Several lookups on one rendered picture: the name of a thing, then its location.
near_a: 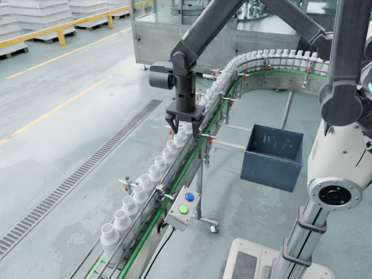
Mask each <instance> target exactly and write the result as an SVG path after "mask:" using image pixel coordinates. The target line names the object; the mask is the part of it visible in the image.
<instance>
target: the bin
mask: <svg viewBox="0 0 372 279"><path fill-rule="evenodd" d="M218 125H221V126H226V127H231V128H236V129H239V130H244V131H249V132H251V133H250V136H249V139H248V142H247V145H246V147H244V146H239V145H236V144H231V143H226V142H222V141H217V140H214V139H213V140H212V142H214V143H218V144H223V145H226V146H230V147H235V148H239V149H244V150H245V151H244V153H245V154H243V153H239V152H235V153H239V154H243V155H244V160H243V163H242V170H241V173H239V172H234V171H231V170H228V169H224V168H219V167H216V166H211V165H208V166H207V167H206V169H208V168H209V167H210V166H211V167H215V168H219V169H223V170H226V171H230V172H234V173H238V174H241V176H240V179H243V180H247V181H250V182H254V183H258V184H262V185H265V186H268V187H272V188H276V189H280V190H284V191H287V192H291V193H293V190H294V188H295V185H296V182H297V179H298V176H299V174H300V171H301V169H302V167H303V159H304V133H299V132H293V131H288V130H283V129H279V128H274V127H268V126H263V125H258V124H254V125H253V127H252V129H248V128H243V127H238V126H233V125H228V124H224V123H219V122H218V121H217V123H216V128H217V126H218ZM218 149H222V148H218V147H215V152H216V151H217V150H218ZM223 150H226V151H230V150H227V149H223ZM230 152H234V151H230Z"/></svg>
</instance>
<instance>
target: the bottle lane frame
mask: <svg viewBox="0 0 372 279"><path fill-rule="evenodd" d="M235 88H236V83H234V84H233V86H232V88H231V90H230V91H229V93H228V95H227V96H226V98H228V97H229V94H231V99H233V92H234V90H235ZM227 107H228V102H227V100H224V101H223V104H222V105H221V106H220V108H219V109H218V111H217V113H216V115H215V116H214V118H213V119H212V121H211V123H210V125H208V128H207V129H206V131H205V133H204V134H205V135H206V134H207V130H210V133H211V136H214V137H216V135H217V133H218V131H219V130H220V127H221V125H218V126H217V128H216V123H217V121H218V122H219V123H223V121H224V120H225V118H226V117H225V116H226V113H227ZM221 111H223V115H224V116H222V115H221ZM221 116H222V120H223V121H221ZM197 143H198V145H197V146H195V147H196V148H195V150H194V151H193V153H192V154H190V155H191V156H190V158H189V159H188V161H187V163H186V164H185V163H184V164H185V166H184V168H182V171H181V173H179V176H178V178H177V179H176V181H175V183H174V184H172V185H173V186H172V188H171V190H168V191H169V193H168V195H171V191H173V190H174V191H175V193H177V196H178V195H179V193H180V191H181V190H182V187H183V186H186V187H188V188H189V186H190V184H191V182H192V180H193V179H194V177H195V175H196V173H197V171H198V169H199V167H200V165H201V163H202V160H201V159H199V155H200V148H201V152H202V153H204V154H206V137H204V136H203V137H202V138H201V140H200V142H197ZM166 207H167V209H168V210H167V213H169V211H170V209H171V207H172V203H170V202H169V198H165V201H164V203H163V204H162V205H161V206H160V208H159V209H156V210H157V213H156V215H155V216H151V217H153V220H152V221H151V223H150V224H147V225H148V228H147V230H146V231H145V232H143V231H141V232H142V233H143V236H142V238H141V239H140V240H136V241H138V245H137V246H136V248H135V249H134V250H133V249H130V250H132V251H133V253H132V255H131V256H130V258H129V259H125V260H126V261H127V263H126V264H125V266H124V268H123V269H119V268H117V269H118V270H120V271H121V273H120V275H119V276H118V278H117V279H141V277H142V275H143V273H144V272H145V270H146V268H147V266H148V264H149V262H150V260H151V258H152V256H153V254H154V252H155V251H156V249H157V247H158V245H159V243H160V241H161V239H162V237H163V235H164V233H165V231H166V230H167V228H168V226H167V227H165V229H164V231H163V232H162V234H161V236H160V232H159V228H160V227H161V225H162V223H163V221H164V220H165V218H166V217H165V216H166V214H165V208H166ZM104 256H105V252H104V253H103V254H102V256H101V257H100V259H99V260H98V262H97V263H96V265H95V266H94V268H93V269H92V270H91V272H90V273H89V275H88V276H87V278H86V279H89V278H90V277H91V275H92V274H93V273H96V274H98V273H97V272H96V271H95V270H96V268H97V267H98V265H99V264H100V263H101V262H102V263H105V262H103V261H102V259H103V258H104Z"/></svg>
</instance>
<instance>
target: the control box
mask: <svg viewBox="0 0 372 279"><path fill-rule="evenodd" d="M187 193H191V194H192V195H193V200H188V199H187V198H186V197H185V196H186V194H187ZM200 197H201V195H200V194H198V193H196V192H195V191H193V190H191V189H189V188H188V187H186V186H183V187H182V190H181V191H180V193H179V195H178V196H177V198H176V200H175V202H174V204H173V205H172V207H171V209H170V211H169V213H168V215H167V216H166V218H165V220H164V221H163V223H162V225H161V227H160V228H159V232H160V236H161V234H162V232H163V231H164V229H165V227H167V226H168V225H171V226H173V230H172V232H171V234H170V235H169V237H168V239H167V240H166V241H165V242H164V244H163V245H162V247H161V248H160V250H159V251H158V253H157V254H156V256H155V258H154V260H153V262H152V263H151V265H150V267H149V269H148V271H147V273H146V275H145V276H144V278H143V279H145V278H146V277H147V275H148V273H149V271H150V269H151V267H152V265H153V263H154V262H155V260H156V258H157V256H158V254H159V253H160V251H161V249H162V248H163V246H164V245H165V244H166V242H167V241H168V240H169V238H170V237H171V236H172V234H173V232H174V229H175V228H176V229H178V230H180V231H181V232H183V231H184V229H185V228H186V227H187V225H188V224H189V222H190V220H191V218H192V215H193V213H194V211H195V208H196V207H197V204H198V202H199V200H200ZM181 205H186V206H187V208H188V210H187V212H186V213H182V212H181V211H180V210H179V207H180V206H181Z"/></svg>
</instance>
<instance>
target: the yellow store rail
mask: <svg viewBox="0 0 372 279"><path fill-rule="evenodd" d="M128 9H129V6H125V7H121V8H118V9H114V10H111V11H107V12H103V13H100V14H96V15H92V16H89V17H86V18H82V19H78V20H75V21H72V22H68V23H64V24H59V25H56V26H53V27H50V28H47V29H43V30H39V31H37V32H32V33H29V34H25V35H21V36H19V37H15V38H11V39H7V40H4V41H1V42H0V48H3V47H6V46H9V45H12V44H16V43H19V42H23V41H25V40H29V39H32V38H36V37H39V36H42V35H45V34H49V33H52V32H57V34H58V38H59V42H60V45H59V46H60V47H65V46H67V45H66V43H65V39H64V35H63V31H62V30H63V29H65V28H68V27H72V26H75V25H78V24H82V23H85V22H89V21H91V20H95V19H98V18H102V17H105V16H107V20H108V26H109V27H108V29H113V28H115V27H113V24H112V17H111V15H112V14H115V13H118V12H122V11H125V10H128Z"/></svg>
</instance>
